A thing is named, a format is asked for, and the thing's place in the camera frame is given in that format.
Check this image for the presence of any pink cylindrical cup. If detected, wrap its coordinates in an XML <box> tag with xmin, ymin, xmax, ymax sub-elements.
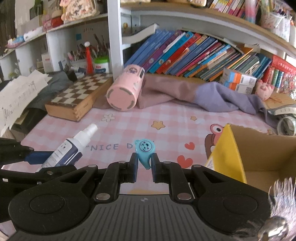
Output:
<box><xmin>106</xmin><ymin>64</ymin><xmax>145</xmax><ymax>111</ymax></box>

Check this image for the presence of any pink and purple cloth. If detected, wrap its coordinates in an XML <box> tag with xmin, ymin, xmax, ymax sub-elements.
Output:
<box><xmin>93</xmin><ymin>74</ymin><xmax>278</xmax><ymax>129</ymax></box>

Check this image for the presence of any wooden chess board box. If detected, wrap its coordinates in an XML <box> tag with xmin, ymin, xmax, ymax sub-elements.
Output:
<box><xmin>45</xmin><ymin>73</ymin><xmax>113</xmax><ymax>122</ymax></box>

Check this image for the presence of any white spray bottle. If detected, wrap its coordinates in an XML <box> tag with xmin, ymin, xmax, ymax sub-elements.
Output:
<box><xmin>37</xmin><ymin>123</ymin><xmax>98</xmax><ymax>172</ymax></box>

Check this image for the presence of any pink pig plush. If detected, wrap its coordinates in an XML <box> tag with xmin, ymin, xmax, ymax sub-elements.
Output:
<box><xmin>255</xmin><ymin>79</ymin><xmax>274</xmax><ymax>101</ymax></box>

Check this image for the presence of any yellow cardboard box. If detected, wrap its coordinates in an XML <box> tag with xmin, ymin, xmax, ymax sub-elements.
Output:
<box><xmin>205</xmin><ymin>124</ymin><xmax>295</xmax><ymax>192</ymax></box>

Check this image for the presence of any clear tape roll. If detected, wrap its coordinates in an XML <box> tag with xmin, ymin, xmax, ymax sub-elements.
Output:
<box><xmin>276</xmin><ymin>114</ymin><xmax>296</xmax><ymax>136</ymax></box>

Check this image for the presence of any white jar green lid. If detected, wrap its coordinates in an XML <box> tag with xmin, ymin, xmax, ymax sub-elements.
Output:
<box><xmin>93</xmin><ymin>56</ymin><xmax>111</xmax><ymax>74</ymax></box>

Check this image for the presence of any pen holder with pens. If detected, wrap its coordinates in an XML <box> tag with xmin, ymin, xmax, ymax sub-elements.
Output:
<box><xmin>67</xmin><ymin>34</ymin><xmax>109</xmax><ymax>71</ymax></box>

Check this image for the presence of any red bottle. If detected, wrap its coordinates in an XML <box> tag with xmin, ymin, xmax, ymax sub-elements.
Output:
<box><xmin>84</xmin><ymin>41</ymin><xmax>94</xmax><ymax>75</ymax></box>

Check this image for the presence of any row of leaning books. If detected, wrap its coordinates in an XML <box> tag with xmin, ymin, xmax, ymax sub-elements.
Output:
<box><xmin>124</xmin><ymin>29</ymin><xmax>272</xmax><ymax>81</ymax></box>

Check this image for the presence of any stack of white papers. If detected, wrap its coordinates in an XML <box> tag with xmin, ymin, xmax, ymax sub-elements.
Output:
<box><xmin>1</xmin><ymin>70</ymin><xmax>52</xmax><ymax>136</ymax></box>

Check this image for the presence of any dark grey cloth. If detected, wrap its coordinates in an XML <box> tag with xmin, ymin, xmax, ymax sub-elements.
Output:
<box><xmin>27</xmin><ymin>72</ymin><xmax>73</xmax><ymax>111</ymax></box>

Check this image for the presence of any white shelf unit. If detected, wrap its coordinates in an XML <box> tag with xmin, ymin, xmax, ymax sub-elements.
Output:
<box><xmin>1</xmin><ymin>1</ymin><xmax>295</xmax><ymax>80</ymax></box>

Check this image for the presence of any red book box set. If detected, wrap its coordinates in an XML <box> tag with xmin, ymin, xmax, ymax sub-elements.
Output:
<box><xmin>262</xmin><ymin>55</ymin><xmax>295</xmax><ymax>98</ymax></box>

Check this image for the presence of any pink checkered table mat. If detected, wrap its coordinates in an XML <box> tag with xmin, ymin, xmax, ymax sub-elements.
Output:
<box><xmin>2</xmin><ymin>99</ymin><xmax>276</xmax><ymax>195</ymax></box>

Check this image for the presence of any orange white medicine box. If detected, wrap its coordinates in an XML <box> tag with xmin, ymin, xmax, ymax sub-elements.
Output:
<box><xmin>219</xmin><ymin>68</ymin><xmax>257</xmax><ymax>94</ymax></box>

